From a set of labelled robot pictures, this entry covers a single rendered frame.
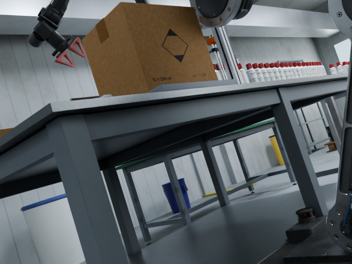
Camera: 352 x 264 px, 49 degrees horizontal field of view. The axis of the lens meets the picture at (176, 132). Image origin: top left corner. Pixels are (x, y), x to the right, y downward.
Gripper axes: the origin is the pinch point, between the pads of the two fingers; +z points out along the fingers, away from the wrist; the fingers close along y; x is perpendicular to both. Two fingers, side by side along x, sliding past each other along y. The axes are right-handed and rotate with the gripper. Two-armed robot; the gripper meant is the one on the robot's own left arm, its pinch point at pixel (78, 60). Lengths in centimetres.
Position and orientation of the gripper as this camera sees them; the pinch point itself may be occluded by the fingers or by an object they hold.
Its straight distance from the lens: 165.3
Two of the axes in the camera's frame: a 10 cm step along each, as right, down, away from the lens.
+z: 6.8, 6.3, 3.7
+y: -6.5, 2.9, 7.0
